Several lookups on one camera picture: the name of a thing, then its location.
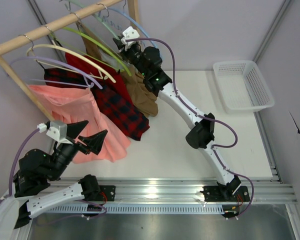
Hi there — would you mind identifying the white plastic basket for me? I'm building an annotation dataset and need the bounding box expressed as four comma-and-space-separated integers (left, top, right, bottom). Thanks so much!
213, 60, 275, 114

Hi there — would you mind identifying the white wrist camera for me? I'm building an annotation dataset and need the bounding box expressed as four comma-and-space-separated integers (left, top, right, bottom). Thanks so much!
37, 120, 71, 144
120, 26, 140, 51

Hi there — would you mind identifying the red black plaid skirt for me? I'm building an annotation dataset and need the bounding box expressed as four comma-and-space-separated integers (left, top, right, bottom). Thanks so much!
56, 79, 150, 141

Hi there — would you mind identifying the white slotted cable duct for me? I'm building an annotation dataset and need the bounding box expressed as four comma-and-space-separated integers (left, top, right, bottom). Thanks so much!
46, 203, 225, 215

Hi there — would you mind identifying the light blue plastic hanger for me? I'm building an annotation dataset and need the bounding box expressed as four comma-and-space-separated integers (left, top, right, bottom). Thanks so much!
106, 7, 158, 48

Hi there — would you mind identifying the lilac plastic hanger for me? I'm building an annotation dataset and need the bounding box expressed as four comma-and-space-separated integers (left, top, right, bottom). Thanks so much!
9, 56, 103, 90

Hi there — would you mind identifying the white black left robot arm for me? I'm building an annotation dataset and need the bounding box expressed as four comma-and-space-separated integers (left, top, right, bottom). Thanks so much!
0, 120, 108, 231

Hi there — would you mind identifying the aluminium mounting rail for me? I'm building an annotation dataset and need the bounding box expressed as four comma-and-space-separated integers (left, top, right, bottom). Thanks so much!
24, 177, 297, 205

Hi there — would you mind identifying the sage green plastic hanger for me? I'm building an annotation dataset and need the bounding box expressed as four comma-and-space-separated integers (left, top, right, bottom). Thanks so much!
59, 0, 131, 68

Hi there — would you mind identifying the tan brown skirt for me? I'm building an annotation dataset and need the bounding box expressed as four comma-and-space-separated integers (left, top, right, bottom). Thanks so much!
76, 23, 159, 117

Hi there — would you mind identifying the pink skirt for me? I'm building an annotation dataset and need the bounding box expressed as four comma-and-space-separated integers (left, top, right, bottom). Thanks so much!
28, 85, 131, 164

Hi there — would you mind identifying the lime green plastic hanger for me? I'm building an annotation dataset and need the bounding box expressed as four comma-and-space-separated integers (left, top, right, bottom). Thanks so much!
62, 26, 132, 76

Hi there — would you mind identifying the wooden clothes rack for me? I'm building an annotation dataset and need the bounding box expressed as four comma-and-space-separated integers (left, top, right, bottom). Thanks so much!
0, 0, 158, 123

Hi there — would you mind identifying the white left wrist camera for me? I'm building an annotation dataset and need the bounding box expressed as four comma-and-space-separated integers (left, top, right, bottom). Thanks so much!
37, 120, 71, 144

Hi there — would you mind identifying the cream plastic hanger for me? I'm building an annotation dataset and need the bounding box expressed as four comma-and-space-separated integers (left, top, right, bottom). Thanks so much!
26, 34, 116, 85

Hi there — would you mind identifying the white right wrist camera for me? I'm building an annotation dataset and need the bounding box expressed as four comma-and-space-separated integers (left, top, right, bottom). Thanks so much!
120, 26, 140, 51

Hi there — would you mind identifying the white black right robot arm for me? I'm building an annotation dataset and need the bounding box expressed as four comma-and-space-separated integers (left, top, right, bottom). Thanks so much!
113, 38, 242, 201

